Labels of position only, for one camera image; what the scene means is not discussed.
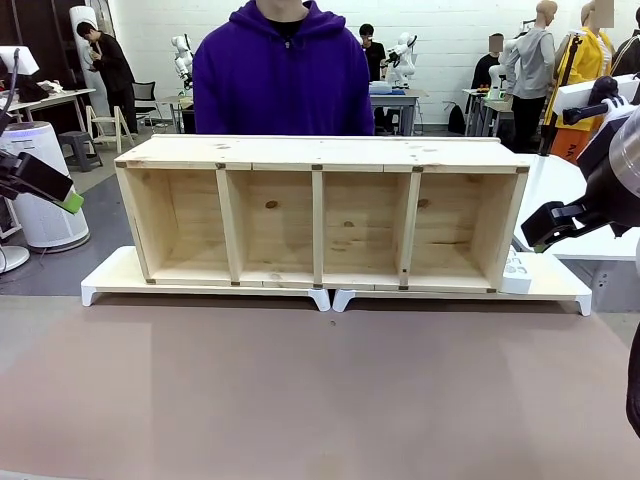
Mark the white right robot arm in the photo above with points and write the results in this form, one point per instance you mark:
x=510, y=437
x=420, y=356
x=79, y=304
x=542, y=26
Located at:
x=575, y=92

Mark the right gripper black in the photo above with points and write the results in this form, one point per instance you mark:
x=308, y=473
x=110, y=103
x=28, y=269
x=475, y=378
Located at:
x=602, y=175

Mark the white cylindrical air purifier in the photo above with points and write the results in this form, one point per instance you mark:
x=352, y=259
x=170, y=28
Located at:
x=47, y=220

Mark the white-legged wooden riser stand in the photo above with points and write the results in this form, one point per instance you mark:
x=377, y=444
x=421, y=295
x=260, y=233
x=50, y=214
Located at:
x=555, y=285
x=115, y=280

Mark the black office chair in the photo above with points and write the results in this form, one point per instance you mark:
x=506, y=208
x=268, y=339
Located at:
x=145, y=97

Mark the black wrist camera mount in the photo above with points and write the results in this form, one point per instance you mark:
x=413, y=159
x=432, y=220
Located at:
x=600, y=107

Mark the wooden step stool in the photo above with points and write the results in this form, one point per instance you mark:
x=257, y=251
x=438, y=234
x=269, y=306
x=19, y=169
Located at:
x=107, y=127

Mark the seated person black sweater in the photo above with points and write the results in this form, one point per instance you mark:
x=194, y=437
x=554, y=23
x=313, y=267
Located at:
x=487, y=70

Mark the background person black shirt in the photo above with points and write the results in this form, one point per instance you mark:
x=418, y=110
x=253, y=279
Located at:
x=374, y=52

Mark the grey background table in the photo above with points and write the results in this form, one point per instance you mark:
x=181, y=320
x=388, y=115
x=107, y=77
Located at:
x=395, y=100

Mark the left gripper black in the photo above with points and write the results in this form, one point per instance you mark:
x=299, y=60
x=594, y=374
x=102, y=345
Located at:
x=7, y=172

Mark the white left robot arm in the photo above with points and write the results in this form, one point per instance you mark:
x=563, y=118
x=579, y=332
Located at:
x=20, y=60

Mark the grey plastic stool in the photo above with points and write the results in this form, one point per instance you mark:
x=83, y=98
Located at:
x=80, y=147

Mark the tall white air conditioner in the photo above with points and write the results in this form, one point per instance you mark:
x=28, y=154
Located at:
x=87, y=15

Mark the white power strip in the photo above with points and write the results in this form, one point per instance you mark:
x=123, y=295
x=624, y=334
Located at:
x=517, y=282

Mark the white fan base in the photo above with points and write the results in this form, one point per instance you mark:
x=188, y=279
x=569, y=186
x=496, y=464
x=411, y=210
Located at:
x=12, y=257

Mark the mannequin in yellow jacket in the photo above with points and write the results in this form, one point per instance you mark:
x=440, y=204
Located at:
x=585, y=55

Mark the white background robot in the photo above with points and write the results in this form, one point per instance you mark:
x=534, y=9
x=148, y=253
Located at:
x=182, y=60
x=402, y=57

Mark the standing person in black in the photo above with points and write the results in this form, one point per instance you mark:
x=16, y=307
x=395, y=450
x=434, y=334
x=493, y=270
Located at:
x=112, y=70

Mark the cluttered white work table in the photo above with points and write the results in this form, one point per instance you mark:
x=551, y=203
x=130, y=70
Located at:
x=50, y=97

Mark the person in purple hoodie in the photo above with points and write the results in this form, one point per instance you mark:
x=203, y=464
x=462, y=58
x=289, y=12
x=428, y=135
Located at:
x=280, y=75

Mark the mannequin in grey hoodie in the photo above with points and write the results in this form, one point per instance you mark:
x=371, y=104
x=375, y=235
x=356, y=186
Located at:
x=532, y=60

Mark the black tripod stand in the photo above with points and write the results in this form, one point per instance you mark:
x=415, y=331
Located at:
x=562, y=80

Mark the four-compartment pine wood shelf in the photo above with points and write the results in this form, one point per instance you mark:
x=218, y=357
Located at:
x=320, y=150

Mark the mannequin in brown jacket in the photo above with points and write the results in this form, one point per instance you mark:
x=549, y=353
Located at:
x=629, y=52

